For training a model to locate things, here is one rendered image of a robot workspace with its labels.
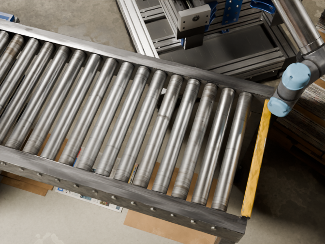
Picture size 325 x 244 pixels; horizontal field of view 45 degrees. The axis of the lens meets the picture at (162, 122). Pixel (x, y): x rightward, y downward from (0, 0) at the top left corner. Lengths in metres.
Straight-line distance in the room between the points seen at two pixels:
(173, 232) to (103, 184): 0.84
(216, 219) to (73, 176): 0.47
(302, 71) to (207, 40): 1.16
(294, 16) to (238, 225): 0.66
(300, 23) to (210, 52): 1.04
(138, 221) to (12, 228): 0.63
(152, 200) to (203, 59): 1.19
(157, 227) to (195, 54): 0.97
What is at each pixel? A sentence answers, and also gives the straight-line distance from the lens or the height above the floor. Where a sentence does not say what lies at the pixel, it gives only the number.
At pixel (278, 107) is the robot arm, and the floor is 0.89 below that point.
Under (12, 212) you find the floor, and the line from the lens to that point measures 2.19.
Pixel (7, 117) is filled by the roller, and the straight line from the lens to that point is 1.45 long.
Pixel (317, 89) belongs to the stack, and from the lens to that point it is 1.79.
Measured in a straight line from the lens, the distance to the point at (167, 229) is 2.03.
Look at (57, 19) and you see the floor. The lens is 2.81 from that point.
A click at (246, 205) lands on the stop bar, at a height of 0.82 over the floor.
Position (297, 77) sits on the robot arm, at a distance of 1.23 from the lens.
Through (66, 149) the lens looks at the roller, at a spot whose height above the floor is 0.80.
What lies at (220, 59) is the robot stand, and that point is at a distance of 2.26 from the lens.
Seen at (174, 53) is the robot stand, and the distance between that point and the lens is 2.26.
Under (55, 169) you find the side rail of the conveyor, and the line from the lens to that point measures 1.31.
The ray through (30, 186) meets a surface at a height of 0.00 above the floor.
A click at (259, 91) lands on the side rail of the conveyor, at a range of 1.44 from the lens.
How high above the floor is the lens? 1.97
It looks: 61 degrees down
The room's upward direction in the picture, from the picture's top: straight up
